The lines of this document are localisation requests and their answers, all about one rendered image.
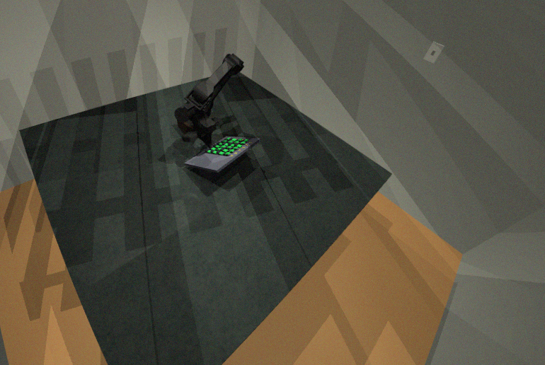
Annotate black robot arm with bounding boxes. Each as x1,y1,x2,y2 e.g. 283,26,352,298
174,54,244,133

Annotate grey switch panel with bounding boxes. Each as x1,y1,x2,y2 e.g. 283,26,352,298
184,137,260,182

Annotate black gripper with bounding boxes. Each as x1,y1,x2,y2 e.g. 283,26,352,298
182,112,223,147

